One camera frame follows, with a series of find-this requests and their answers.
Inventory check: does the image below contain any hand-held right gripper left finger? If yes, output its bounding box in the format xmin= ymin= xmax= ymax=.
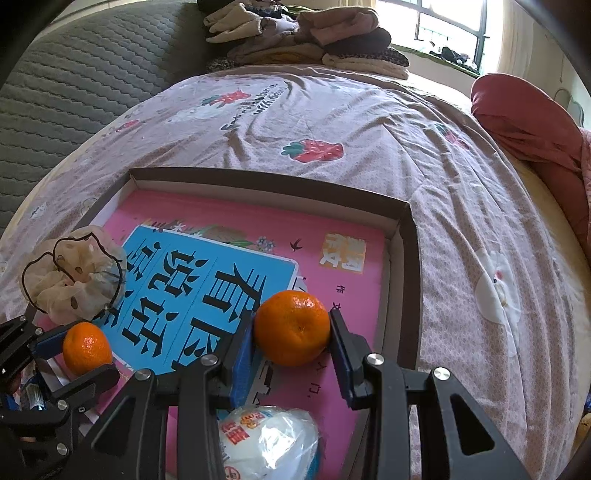
xmin=76 ymin=310 xmax=257 ymax=480

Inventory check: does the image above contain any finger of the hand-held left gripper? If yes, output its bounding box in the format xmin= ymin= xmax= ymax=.
xmin=28 ymin=364 xmax=122 ymax=462
xmin=0 ymin=316 xmax=70 ymax=384

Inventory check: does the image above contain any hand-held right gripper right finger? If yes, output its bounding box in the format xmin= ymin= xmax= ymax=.
xmin=329 ymin=308 xmax=532 ymax=480

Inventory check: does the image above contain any small orange mandarin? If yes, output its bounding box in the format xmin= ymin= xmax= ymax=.
xmin=62 ymin=322 xmax=114 ymax=377

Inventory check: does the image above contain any large orange mandarin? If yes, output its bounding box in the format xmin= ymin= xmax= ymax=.
xmin=254 ymin=291 xmax=332 ymax=367

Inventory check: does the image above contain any cream scrunchie with black edge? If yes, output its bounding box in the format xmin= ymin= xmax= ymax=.
xmin=21 ymin=225 xmax=127 ymax=324

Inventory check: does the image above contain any red snack packet blue trim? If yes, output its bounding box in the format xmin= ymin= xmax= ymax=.
xmin=217 ymin=405 xmax=320 ymax=480

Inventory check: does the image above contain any grey quilted mattress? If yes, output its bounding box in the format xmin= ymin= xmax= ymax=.
xmin=0 ymin=0 xmax=218 ymax=232

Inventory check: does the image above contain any dark cloth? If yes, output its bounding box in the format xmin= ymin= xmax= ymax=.
xmin=427 ymin=46 xmax=481 ymax=75

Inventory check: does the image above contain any pile of folded clothes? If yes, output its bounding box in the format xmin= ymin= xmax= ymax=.
xmin=198 ymin=0 xmax=411 ymax=80

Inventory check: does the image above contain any white curved metal frame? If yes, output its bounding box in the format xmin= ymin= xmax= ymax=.
xmin=554 ymin=88 xmax=585 ymax=125

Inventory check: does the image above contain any window with dark frame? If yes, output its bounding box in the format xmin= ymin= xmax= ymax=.
xmin=376 ymin=0 xmax=490 ymax=75

